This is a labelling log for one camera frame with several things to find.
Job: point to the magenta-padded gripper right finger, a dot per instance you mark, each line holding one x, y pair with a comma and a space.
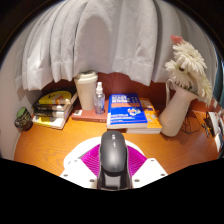
146, 171

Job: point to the white flower bouquet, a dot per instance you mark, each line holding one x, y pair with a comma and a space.
188, 66

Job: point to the white and grey mouse pad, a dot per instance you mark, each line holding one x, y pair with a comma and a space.
80, 148

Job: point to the white tablet on stand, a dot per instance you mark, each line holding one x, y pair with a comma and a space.
212, 123

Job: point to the white and yellow book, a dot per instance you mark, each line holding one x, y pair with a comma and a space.
48, 121

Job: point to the brown book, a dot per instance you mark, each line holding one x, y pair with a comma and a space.
86, 116

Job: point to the white ceramic jug vase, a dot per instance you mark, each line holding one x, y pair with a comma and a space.
175, 115

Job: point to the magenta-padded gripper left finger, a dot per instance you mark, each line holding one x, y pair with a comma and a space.
80, 171

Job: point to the clear spray bottle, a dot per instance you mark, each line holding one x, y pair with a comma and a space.
99, 101

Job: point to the blue book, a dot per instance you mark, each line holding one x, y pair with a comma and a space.
126, 111

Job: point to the white curtain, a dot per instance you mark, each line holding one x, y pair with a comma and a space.
116, 36

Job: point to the black computer mouse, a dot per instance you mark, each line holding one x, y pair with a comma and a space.
113, 156

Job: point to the orange book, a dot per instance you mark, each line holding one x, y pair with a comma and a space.
153, 120

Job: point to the white lidded tumbler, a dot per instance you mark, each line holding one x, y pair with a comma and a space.
86, 91

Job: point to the yellow and black book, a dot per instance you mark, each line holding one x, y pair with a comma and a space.
56, 97

